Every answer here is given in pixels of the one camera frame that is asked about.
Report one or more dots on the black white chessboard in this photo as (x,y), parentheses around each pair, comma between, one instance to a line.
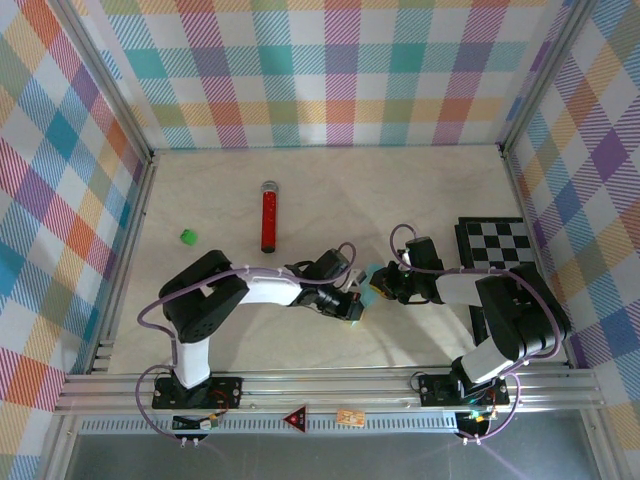
(495,240)

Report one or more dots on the orange label sticker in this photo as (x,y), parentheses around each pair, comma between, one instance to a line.
(350,417)

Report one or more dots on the aluminium front rail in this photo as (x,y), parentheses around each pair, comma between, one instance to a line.
(325,385)

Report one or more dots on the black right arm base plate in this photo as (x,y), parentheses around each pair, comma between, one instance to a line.
(435,390)

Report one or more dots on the aluminium frame post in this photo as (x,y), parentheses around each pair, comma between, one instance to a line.
(543,75)
(107,75)

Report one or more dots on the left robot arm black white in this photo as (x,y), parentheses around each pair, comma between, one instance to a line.
(200,310)

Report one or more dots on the red glitter tube silver cap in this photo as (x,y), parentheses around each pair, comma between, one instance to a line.
(269,220)

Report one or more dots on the small green cube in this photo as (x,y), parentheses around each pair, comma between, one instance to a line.
(188,237)

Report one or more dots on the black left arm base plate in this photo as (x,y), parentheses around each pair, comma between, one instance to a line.
(225,392)

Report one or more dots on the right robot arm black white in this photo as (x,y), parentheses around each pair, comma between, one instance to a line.
(520,320)

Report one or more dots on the light blue paper sheet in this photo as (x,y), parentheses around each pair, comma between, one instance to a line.
(369,302)

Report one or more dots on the aluminium side rail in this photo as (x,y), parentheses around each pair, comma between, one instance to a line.
(520,200)
(131,225)

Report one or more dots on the red triangle warning sticker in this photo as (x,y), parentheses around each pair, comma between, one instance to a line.
(295,419)

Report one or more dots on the small controller board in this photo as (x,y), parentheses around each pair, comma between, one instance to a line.
(187,422)
(472,422)

